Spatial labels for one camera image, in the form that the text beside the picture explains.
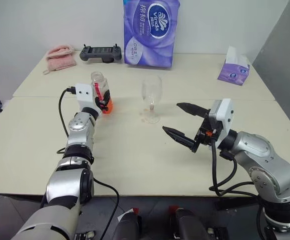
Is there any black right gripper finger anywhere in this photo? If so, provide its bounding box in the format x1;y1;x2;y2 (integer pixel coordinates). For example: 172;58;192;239
162;126;198;154
176;102;210;119

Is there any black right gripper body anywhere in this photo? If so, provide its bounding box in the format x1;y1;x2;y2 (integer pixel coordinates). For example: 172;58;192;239
192;109;222;154

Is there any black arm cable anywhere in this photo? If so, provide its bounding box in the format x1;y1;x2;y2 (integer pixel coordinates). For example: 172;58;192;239
208;139;261;199
56;86;121;240

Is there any grey handheld controller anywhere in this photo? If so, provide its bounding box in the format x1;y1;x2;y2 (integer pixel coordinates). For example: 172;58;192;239
79;43;123;64

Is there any large purple Vinda tissue pack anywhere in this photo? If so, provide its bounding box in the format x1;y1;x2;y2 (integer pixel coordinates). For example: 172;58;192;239
122;0;181;69

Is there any small purple tissue box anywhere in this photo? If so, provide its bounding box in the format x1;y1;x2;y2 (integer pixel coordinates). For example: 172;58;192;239
217;45;251;87

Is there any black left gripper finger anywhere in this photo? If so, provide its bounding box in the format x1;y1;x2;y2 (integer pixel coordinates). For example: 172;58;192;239
103;89;111;112

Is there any grey partition panel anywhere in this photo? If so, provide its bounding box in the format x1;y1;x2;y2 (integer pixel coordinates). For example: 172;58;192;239
251;0;290;141

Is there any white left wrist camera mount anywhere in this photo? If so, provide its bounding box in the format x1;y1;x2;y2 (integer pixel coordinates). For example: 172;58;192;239
75;83;97;111

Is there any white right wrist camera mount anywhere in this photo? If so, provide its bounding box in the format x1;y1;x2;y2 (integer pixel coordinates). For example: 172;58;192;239
208;98;236;145

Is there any pink towel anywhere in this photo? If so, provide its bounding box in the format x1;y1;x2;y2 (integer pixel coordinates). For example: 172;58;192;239
42;44;77;76

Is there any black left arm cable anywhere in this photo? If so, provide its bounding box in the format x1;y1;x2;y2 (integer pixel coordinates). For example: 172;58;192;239
56;86;121;240

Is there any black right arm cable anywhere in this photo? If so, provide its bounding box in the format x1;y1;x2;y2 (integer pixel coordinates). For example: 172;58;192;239
208;139;261;199

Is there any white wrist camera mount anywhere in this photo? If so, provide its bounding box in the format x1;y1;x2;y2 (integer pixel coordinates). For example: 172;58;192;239
75;83;97;111
208;98;236;145

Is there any clear wine glass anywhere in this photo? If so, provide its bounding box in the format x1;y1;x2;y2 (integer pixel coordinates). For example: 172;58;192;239
139;75;164;125

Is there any dark rounded shape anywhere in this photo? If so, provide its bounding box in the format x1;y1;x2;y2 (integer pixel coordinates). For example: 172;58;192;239
112;207;143;240
168;205;212;240

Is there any bottle with orange liquid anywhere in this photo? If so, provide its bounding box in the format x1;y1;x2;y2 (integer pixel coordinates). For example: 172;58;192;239
90;71;114;117

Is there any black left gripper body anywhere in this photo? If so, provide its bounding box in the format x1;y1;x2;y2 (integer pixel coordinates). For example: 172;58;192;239
94;95;105;113

